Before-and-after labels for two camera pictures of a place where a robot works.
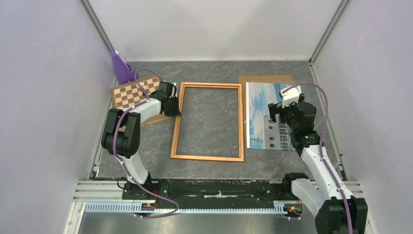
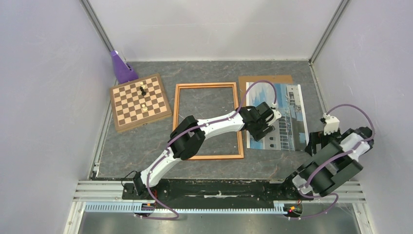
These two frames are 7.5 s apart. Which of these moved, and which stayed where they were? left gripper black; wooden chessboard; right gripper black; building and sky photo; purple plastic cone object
Moved: right gripper black; left gripper black
Stayed: wooden chessboard; purple plastic cone object; building and sky photo
